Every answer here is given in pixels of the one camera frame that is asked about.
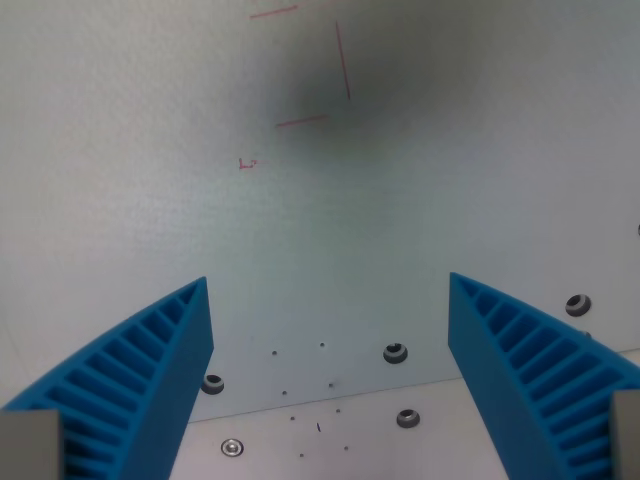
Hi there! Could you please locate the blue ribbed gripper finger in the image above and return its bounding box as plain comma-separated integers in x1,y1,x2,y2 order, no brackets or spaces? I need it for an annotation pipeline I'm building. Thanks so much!
0,276,215,480
447,271,640,480

